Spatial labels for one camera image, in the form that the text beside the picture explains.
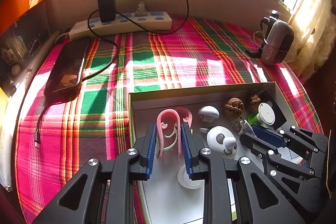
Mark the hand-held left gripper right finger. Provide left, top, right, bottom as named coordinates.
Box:
left=181, top=123, right=307, bottom=224

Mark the brown walnut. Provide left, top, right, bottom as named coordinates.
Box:
left=245, top=93, right=261, bottom=112
left=223, top=97, right=243, bottom=118

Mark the black charging cable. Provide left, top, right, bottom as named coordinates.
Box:
left=34, top=0, right=189, bottom=148

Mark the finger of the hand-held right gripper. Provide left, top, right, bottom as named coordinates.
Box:
left=251, top=125, right=328, bottom=159
left=239, top=133, right=322, bottom=195

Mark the clear black plastic case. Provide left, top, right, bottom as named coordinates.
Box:
left=260, top=90, right=288, bottom=130

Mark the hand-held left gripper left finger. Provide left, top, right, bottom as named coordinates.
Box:
left=33, top=123, right=158, bottom=224

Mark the beige power strip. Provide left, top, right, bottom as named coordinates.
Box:
left=69, top=11, right=172, bottom=39

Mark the green round suction holder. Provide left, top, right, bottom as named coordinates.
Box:
left=247, top=102, right=276, bottom=126

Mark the clear round lid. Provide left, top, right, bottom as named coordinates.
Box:
left=176, top=165, right=204, bottom=189

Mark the white mushroom-shaped hook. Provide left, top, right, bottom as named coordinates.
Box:
left=197, top=105, right=220, bottom=134

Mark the dark smartphone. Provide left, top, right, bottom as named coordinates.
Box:
left=43, top=38, right=91, bottom=97

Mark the white round face toy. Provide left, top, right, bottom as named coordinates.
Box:
left=206, top=126, right=238, bottom=159

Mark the small grey heater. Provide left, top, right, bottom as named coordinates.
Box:
left=260, top=10, right=295, bottom=65

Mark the black heater plug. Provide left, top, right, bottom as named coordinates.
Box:
left=245, top=48, right=263, bottom=59

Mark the cream dotted curtain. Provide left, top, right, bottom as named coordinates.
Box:
left=283, top=0, right=336, bottom=80

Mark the green white cardboard box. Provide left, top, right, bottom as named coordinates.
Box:
left=128, top=81, right=302, bottom=224

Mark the beige plug adapter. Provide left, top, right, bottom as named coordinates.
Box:
left=135, top=1, right=149, bottom=17

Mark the black charger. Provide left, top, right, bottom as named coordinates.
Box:
left=98, top=0, right=116, bottom=22

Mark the orange box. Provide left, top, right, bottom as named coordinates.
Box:
left=0, top=0, right=50, bottom=33

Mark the plaid blanket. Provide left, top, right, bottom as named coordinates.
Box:
left=16, top=13, right=324, bottom=224

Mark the pink green holder clip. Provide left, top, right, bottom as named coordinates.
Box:
left=157, top=109, right=182, bottom=161

